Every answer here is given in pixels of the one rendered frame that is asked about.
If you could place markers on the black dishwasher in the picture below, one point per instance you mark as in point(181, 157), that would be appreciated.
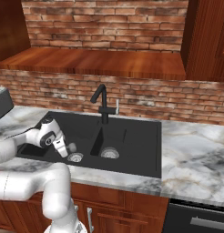
point(189, 220)

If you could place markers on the tall wooden cupboard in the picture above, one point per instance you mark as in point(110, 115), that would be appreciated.
point(208, 39)

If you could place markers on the wooden drawer front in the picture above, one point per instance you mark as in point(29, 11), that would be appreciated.
point(98, 194)

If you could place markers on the black sink tap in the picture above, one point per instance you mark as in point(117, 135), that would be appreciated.
point(103, 109)

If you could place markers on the grey countertop appliance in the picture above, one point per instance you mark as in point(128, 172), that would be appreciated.
point(2, 103)

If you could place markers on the silver sink drain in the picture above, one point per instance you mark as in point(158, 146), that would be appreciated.
point(109, 153)
point(75, 157)

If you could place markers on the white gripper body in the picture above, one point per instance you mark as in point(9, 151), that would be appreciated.
point(61, 148)

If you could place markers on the wooden wall shelf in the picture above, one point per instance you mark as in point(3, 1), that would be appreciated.
point(95, 62)

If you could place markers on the black double basin sink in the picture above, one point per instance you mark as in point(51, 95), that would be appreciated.
point(138, 148)

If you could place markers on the dark wooden wall cupboard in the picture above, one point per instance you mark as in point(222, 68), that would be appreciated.
point(9, 27)

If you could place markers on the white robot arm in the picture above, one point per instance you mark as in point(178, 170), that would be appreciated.
point(56, 194)

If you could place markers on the grey round object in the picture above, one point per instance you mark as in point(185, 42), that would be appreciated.
point(73, 147)

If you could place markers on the wooden cupboard door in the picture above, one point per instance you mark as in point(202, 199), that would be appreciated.
point(123, 220)
point(16, 217)

